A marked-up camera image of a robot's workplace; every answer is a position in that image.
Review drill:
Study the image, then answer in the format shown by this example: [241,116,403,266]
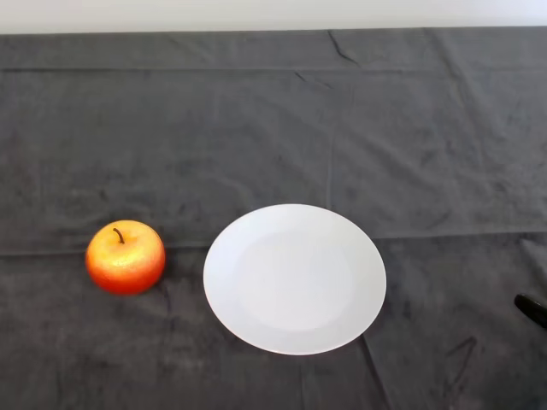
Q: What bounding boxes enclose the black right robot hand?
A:
[514,293,547,331]

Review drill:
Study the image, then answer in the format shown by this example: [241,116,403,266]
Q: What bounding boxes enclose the red yellow apple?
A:
[85,220,167,296]

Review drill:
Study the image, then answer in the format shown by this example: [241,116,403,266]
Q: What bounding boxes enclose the white round plate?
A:
[203,203,388,356]

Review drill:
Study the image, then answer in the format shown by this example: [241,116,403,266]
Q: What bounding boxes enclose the black table cloth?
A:
[0,26,547,410]

